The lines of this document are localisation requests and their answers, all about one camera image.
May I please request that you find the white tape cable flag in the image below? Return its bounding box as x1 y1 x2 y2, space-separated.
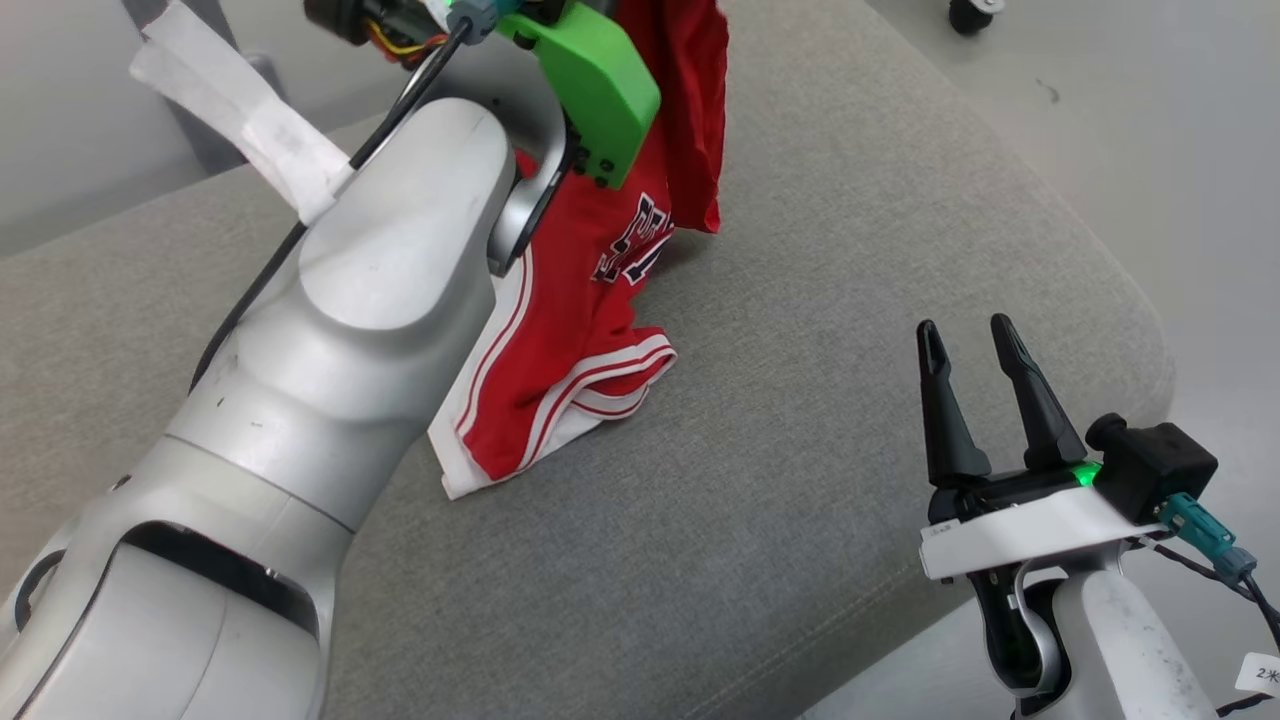
129 0 354 227

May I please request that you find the grey fabric sofa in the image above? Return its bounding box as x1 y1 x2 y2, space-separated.
0 0 1177 720

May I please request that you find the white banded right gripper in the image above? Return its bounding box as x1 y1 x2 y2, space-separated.
917 313 1167 584

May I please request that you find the white printed cable label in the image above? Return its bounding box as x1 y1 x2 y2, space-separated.
1234 652 1280 697

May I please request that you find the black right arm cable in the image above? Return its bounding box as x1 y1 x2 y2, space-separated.
1130 492 1280 653

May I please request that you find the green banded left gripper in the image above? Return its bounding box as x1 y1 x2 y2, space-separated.
305 0 661 191

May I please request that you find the black caster wheel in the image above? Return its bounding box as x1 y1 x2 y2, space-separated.
947 0 1005 37

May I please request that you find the red white basketball jersey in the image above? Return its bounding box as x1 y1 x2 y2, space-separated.
428 0 731 501

